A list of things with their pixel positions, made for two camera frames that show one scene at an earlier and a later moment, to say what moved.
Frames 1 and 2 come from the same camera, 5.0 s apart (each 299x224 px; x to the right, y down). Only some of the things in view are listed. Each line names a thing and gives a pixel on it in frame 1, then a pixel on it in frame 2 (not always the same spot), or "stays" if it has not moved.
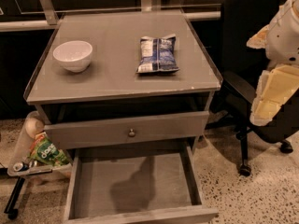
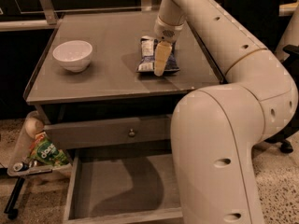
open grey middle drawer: x=135 y=184 stays
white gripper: x=285 y=37 to x=167 y=32
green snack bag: x=46 y=151 stays
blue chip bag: x=158 y=54 stays
